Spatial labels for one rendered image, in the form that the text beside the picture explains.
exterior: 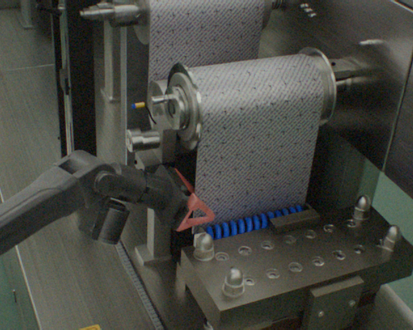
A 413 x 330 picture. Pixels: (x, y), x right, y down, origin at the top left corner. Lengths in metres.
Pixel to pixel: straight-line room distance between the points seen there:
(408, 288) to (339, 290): 1.62
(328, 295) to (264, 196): 0.22
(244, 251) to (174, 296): 0.17
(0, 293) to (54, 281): 1.30
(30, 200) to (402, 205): 2.43
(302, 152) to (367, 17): 0.27
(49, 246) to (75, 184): 0.40
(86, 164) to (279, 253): 0.38
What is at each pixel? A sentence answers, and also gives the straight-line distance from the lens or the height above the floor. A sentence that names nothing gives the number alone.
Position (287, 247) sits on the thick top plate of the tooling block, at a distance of 1.15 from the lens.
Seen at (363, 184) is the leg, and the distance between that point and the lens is 1.54.
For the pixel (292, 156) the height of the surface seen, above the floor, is 1.15.
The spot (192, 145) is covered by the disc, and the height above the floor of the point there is 1.20.
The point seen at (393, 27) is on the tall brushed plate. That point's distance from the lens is 1.12.
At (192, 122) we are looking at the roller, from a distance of 1.05.
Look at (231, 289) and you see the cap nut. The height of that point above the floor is 1.05.
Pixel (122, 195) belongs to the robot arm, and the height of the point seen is 1.16.
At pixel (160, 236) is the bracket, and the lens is 1.25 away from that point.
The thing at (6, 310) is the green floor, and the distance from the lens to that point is 2.49.
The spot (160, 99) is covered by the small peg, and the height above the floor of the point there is 1.26.
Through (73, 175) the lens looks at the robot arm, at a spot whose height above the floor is 1.23.
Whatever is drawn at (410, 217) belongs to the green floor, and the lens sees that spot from 3.11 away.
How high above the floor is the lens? 1.77
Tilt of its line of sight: 33 degrees down
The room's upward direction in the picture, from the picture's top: 4 degrees clockwise
